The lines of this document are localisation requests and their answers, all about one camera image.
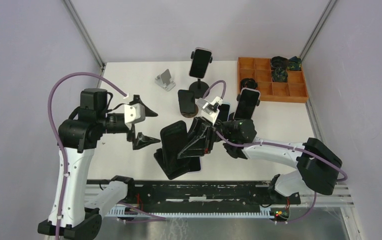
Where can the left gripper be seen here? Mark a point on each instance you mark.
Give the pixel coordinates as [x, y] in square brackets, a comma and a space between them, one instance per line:
[141, 140]

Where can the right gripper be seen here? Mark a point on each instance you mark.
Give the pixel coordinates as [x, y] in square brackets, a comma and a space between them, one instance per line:
[200, 139]

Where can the black phone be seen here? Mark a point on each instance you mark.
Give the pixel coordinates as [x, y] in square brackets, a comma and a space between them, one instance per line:
[173, 139]

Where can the black folding phone stand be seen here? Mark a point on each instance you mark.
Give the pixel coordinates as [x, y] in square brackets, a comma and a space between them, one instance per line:
[172, 168]

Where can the silver folding phone stand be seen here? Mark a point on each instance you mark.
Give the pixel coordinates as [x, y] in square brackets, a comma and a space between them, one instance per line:
[165, 80]

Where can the purple case phone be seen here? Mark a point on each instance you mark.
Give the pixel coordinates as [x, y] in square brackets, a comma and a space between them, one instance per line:
[194, 164]

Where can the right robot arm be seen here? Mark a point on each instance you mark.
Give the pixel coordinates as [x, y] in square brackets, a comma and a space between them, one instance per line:
[316, 167]

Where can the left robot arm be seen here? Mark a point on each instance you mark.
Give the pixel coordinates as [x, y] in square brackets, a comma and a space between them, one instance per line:
[72, 216]

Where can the round wooden phone stand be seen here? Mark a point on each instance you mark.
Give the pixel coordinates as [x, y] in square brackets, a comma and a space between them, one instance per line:
[190, 115]

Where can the light blue case phone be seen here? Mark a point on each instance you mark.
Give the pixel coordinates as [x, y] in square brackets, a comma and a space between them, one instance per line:
[224, 111]

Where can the phone on wooden stand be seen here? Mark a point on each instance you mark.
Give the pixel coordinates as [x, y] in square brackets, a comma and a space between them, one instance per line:
[186, 100]

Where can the black tall round-base stand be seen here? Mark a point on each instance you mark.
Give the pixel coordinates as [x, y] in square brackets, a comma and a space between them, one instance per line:
[199, 87]

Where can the phone on right stand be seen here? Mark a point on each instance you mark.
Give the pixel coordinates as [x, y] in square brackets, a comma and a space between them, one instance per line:
[246, 104]

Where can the phone on tall stand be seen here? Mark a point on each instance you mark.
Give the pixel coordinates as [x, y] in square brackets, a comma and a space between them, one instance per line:
[201, 58]

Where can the black lens on table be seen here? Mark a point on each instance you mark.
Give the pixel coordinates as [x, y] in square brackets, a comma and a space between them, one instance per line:
[249, 83]

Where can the orange compartment tray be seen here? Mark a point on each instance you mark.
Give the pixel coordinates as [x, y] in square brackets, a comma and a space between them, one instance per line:
[259, 69]

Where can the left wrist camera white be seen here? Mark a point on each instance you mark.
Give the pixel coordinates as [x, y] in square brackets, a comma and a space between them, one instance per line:
[134, 112]

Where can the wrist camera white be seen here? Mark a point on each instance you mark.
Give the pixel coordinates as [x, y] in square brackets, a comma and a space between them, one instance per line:
[210, 110]
[134, 112]

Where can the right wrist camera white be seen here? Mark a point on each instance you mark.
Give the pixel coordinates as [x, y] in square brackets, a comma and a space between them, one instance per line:
[210, 110]

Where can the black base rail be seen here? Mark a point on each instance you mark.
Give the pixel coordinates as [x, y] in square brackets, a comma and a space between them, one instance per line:
[204, 197]

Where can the white cable duct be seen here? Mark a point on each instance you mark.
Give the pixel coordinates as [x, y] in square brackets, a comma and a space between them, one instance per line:
[262, 213]

